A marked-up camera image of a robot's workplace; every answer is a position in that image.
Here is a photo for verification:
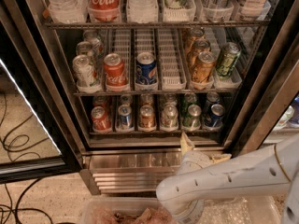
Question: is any clear water bottle top left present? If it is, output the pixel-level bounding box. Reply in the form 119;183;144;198
43;0;88;19

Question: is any blue pepsi can bottom left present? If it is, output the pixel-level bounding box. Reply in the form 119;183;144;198
118;105;133;130

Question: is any green soda can behind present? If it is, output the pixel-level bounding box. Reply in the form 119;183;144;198
181;93;198;115

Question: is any gold can middle shelf front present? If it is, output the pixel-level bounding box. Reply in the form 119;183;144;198
192;51;216;83

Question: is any green soda can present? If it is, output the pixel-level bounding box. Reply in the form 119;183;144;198
181;93;198;115
182;105;201;130

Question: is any white green can bottom shelf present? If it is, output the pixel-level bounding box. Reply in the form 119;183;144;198
161;105;178;130

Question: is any green can middle shelf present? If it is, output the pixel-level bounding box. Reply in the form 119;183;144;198
216;42;241;79

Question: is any clear bin with bubble wrap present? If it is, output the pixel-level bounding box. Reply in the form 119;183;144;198
197;196;280;224

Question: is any blue pepsi can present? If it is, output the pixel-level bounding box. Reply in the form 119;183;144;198
118;105;133;130
204;104;225;128

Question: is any red cola can bottom shelf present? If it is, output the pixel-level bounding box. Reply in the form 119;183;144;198
91;106;111;132

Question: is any clear bin with brown items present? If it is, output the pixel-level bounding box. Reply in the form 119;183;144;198
78;196;178;224

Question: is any blue pepsi can middle shelf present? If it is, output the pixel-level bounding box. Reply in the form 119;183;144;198
135;52;157;85

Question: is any gold can shelf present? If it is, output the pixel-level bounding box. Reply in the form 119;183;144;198
192;51;216;83
187;39;211;67

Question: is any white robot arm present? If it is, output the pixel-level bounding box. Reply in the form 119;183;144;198
156;134;299;224

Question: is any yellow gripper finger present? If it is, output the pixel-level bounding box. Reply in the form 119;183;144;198
211;154;232;164
180;133;194;155

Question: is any blue pepsi can bottom right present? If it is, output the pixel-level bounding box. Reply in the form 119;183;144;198
204;104;225;128

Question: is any green soda can front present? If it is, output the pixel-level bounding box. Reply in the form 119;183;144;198
182;105;201;130

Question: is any orange soda can bottom shelf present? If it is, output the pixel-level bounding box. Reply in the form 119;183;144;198
139;105;155;129

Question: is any empty white shelf tray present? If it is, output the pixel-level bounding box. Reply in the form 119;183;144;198
157;29;187;91

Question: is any red coca cola can middle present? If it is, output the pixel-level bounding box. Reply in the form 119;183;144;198
104;53;127;86

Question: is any white can middle shelf front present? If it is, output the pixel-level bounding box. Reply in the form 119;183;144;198
73;55;99;88

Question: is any open glass fridge door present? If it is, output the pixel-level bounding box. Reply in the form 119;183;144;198
0;0;81;184

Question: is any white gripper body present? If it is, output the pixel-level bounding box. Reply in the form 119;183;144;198
177;150;212;175

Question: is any black floor cable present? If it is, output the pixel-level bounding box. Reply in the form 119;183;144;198
0;177;54;224

